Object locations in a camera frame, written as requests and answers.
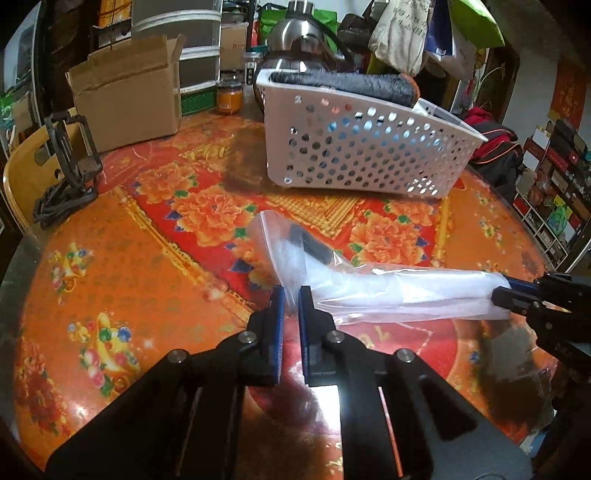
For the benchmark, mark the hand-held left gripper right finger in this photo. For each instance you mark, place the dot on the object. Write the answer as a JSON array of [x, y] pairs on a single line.
[[303, 337]]

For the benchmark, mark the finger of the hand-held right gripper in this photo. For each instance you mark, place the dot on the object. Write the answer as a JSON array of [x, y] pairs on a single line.
[[519, 285], [510, 299]]

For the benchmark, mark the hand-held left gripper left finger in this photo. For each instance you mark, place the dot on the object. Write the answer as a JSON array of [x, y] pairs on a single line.
[[277, 337]]

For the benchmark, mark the clear bag with white cloth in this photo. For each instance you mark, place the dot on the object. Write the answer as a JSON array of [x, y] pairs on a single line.
[[415, 290]]

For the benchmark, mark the white perforated plastic basket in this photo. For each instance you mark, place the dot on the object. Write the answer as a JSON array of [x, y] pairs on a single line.
[[351, 147]]

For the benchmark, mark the shelf of boxed goods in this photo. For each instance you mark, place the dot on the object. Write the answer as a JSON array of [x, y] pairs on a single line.
[[554, 184]]

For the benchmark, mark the red black backpack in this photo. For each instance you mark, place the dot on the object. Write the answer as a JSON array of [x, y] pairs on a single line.
[[498, 152]]

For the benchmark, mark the orange floral tablecloth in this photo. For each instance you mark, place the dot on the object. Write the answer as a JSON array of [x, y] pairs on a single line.
[[138, 258]]

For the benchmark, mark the glass jar with dark lid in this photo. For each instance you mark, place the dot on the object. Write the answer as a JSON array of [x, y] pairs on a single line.
[[229, 99]]

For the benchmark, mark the green lattice crate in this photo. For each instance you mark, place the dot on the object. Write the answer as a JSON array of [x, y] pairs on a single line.
[[198, 101]]

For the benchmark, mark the blue white bag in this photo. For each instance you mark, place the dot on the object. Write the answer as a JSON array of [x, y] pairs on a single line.
[[448, 41]]

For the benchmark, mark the dark grey fluffy towel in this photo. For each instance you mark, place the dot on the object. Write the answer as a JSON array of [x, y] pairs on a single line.
[[360, 85]]

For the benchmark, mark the lime green bag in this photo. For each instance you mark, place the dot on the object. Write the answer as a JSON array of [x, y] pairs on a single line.
[[480, 21]]

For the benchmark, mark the small glass jar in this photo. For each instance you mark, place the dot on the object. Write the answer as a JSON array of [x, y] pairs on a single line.
[[251, 67]]

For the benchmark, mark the open cardboard box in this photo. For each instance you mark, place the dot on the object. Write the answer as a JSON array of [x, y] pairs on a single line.
[[129, 106]]

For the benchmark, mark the beige canvas tote bag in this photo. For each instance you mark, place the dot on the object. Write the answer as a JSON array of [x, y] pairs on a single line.
[[401, 37]]

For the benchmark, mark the black phone holder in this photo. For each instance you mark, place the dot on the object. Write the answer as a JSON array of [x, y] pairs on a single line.
[[69, 152]]

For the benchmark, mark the grey white drawer tower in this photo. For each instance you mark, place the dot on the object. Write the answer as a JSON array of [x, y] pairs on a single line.
[[198, 69]]

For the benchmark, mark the small cardboard box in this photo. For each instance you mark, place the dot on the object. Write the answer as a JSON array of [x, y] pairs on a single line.
[[234, 46]]

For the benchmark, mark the stainless steel kettle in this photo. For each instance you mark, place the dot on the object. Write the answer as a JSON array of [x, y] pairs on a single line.
[[295, 32]]

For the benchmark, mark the wooden chair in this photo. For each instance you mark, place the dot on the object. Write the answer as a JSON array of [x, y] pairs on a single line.
[[27, 161]]

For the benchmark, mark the red wall hanging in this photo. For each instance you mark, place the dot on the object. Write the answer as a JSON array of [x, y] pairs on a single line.
[[565, 92]]

